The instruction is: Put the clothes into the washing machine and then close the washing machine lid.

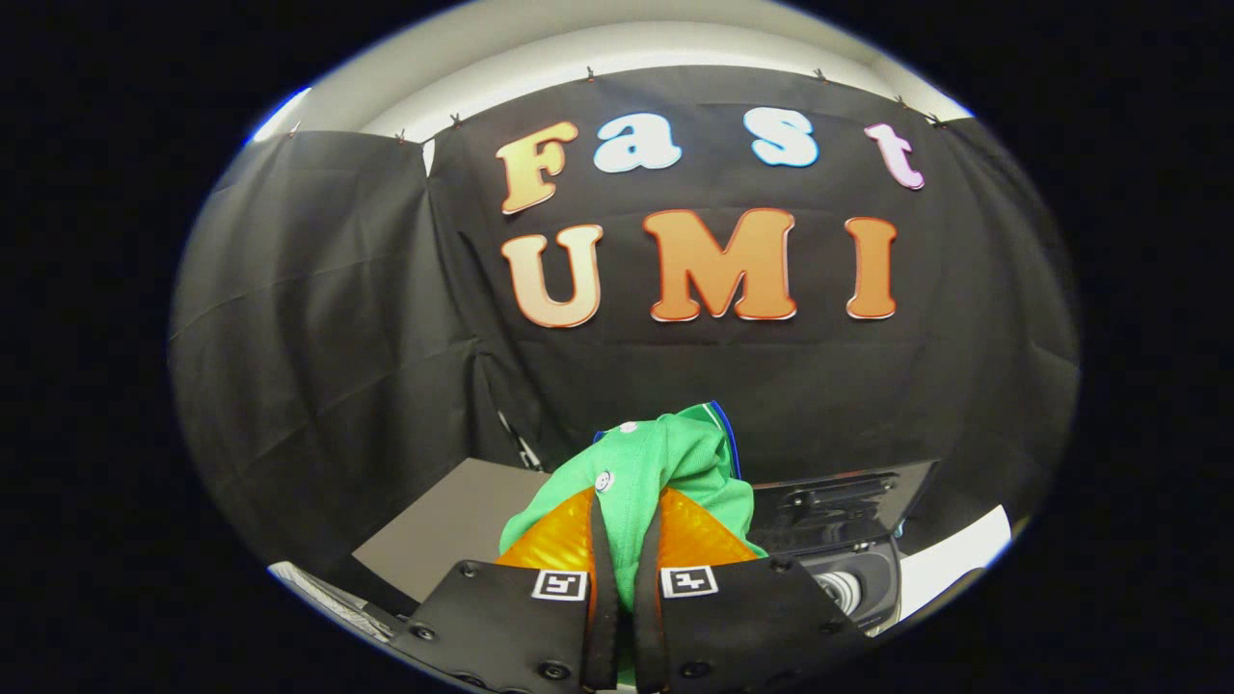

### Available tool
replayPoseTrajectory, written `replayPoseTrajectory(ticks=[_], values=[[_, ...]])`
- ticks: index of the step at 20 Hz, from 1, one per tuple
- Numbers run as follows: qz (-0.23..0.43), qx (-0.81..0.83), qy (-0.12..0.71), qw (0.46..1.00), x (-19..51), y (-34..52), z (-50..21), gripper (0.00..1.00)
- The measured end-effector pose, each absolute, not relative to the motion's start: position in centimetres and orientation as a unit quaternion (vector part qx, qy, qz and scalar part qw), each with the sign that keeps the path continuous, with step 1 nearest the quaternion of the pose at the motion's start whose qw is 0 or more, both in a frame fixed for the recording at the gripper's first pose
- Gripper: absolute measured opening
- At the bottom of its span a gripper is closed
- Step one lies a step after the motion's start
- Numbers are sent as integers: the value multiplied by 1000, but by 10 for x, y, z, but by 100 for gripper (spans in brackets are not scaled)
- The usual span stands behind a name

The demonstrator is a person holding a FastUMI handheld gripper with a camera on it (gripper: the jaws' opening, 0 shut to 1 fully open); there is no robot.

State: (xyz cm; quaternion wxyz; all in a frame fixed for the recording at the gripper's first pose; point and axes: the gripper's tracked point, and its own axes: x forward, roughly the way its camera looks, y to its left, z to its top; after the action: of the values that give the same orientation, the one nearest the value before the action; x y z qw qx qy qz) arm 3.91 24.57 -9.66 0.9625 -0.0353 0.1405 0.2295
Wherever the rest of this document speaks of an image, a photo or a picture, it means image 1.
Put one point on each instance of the green polo shirt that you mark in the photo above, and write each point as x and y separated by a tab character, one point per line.
665	463

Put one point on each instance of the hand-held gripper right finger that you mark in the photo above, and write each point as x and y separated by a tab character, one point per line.
648	617

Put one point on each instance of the grey mini washing machine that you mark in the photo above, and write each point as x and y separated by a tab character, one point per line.
872	578

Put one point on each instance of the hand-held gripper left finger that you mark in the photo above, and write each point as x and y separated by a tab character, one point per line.
603	617

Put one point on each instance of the black backdrop cloth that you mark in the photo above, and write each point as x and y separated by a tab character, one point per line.
337	337

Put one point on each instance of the grey flat board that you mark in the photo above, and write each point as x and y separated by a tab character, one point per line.
443	530

